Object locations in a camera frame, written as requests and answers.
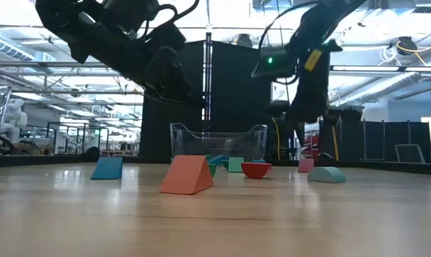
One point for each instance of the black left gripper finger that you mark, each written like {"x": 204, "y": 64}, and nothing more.
{"x": 172, "y": 91}

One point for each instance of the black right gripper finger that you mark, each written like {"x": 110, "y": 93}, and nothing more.
{"x": 300, "y": 132}

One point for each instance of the pink cube block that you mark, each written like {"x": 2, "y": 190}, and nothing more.
{"x": 305, "y": 165}

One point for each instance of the light cyan half-cylinder block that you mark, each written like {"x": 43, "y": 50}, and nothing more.
{"x": 326, "y": 175}

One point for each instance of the red half-cylinder block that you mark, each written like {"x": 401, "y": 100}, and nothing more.
{"x": 256, "y": 170}

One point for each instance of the mint green cube block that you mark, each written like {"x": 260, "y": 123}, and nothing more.
{"x": 235, "y": 165}

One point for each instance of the blue wedge block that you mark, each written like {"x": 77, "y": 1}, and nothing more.
{"x": 106, "y": 169}

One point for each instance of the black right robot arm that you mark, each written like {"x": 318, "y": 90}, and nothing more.
{"x": 326, "y": 21}

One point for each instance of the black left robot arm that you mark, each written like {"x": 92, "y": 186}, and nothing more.
{"x": 76, "y": 28}

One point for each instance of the black perforated computer box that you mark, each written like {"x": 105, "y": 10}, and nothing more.
{"x": 285, "y": 139}

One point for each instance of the red storage shelf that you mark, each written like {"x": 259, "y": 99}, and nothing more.
{"x": 315, "y": 146}

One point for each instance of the black folding partition panel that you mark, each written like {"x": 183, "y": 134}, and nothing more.
{"x": 237, "y": 100}

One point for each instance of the clear plastic bin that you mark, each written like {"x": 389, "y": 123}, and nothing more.
{"x": 219, "y": 142}

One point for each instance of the black room divider panels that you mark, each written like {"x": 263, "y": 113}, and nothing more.
{"x": 379, "y": 142}

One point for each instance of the green half-cylinder block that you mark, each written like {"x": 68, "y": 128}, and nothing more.
{"x": 212, "y": 169}
{"x": 225, "y": 164}

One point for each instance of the orange triangular prism block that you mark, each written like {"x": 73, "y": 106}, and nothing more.
{"x": 185, "y": 176}

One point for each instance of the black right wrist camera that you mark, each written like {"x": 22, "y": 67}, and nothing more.
{"x": 272, "y": 66}

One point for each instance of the metal chair frame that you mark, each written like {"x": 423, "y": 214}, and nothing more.
{"x": 408, "y": 145}

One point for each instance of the black table frame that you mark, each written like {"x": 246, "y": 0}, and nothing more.
{"x": 40, "y": 160}

